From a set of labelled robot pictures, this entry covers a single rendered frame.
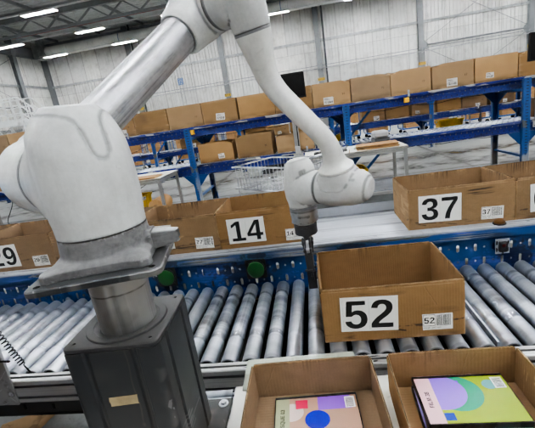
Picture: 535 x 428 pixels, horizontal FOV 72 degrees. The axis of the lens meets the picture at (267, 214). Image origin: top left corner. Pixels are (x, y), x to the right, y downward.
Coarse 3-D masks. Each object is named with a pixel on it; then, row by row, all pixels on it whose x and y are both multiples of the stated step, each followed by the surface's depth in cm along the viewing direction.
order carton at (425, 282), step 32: (320, 256) 132; (352, 256) 131; (384, 256) 130; (416, 256) 128; (320, 288) 117; (352, 288) 103; (384, 288) 102; (416, 288) 101; (448, 288) 100; (416, 320) 104
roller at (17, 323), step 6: (36, 306) 165; (42, 306) 166; (30, 312) 160; (36, 312) 161; (18, 318) 155; (24, 318) 155; (30, 318) 157; (12, 324) 151; (18, 324) 152; (6, 330) 147; (12, 330) 148; (0, 336) 143; (6, 336) 145
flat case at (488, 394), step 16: (416, 384) 82; (432, 384) 81; (448, 384) 81; (464, 384) 80; (480, 384) 79; (496, 384) 79; (432, 400) 77; (448, 400) 76; (464, 400) 76; (480, 400) 75; (496, 400) 75; (512, 400) 74; (432, 416) 73; (448, 416) 73; (464, 416) 72; (480, 416) 72; (496, 416) 71; (512, 416) 71; (528, 416) 70
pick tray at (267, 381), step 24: (312, 360) 87; (336, 360) 87; (360, 360) 86; (264, 384) 90; (288, 384) 89; (312, 384) 89; (336, 384) 88; (360, 384) 88; (264, 408) 87; (360, 408) 83; (384, 408) 72
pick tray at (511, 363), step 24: (408, 360) 85; (432, 360) 84; (456, 360) 84; (480, 360) 83; (504, 360) 82; (528, 360) 77; (408, 384) 87; (528, 384) 78; (408, 408) 81; (528, 408) 76
